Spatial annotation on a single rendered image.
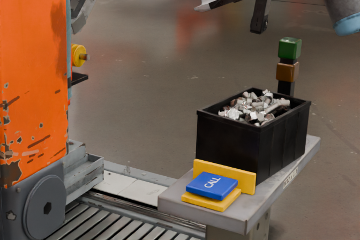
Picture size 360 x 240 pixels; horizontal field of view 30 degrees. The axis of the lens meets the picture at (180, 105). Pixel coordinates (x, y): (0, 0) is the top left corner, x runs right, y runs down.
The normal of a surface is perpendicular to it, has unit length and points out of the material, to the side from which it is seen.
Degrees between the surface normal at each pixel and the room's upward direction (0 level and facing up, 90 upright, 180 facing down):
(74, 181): 90
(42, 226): 90
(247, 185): 90
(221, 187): 0
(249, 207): 0
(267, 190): 0
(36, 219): 90
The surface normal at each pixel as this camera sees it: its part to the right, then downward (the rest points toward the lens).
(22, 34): 0.88, 0.18
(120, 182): 0.04, -0.94
